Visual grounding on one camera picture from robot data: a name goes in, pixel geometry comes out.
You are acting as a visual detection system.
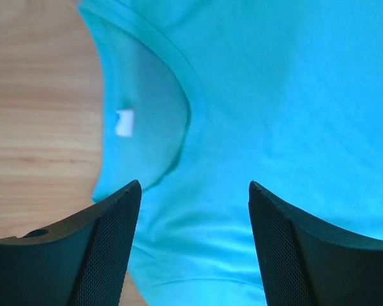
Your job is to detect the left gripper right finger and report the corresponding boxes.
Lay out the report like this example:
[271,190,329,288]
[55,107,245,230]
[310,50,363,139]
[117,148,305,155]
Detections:
[248,181,383,306]

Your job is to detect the teal t shirt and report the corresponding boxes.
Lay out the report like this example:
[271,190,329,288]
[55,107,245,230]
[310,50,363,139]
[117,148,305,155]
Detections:
[79,1,383,305]

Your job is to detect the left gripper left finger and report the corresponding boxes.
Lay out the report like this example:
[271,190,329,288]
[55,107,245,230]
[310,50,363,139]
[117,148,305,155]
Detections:
[0,181,142,305]

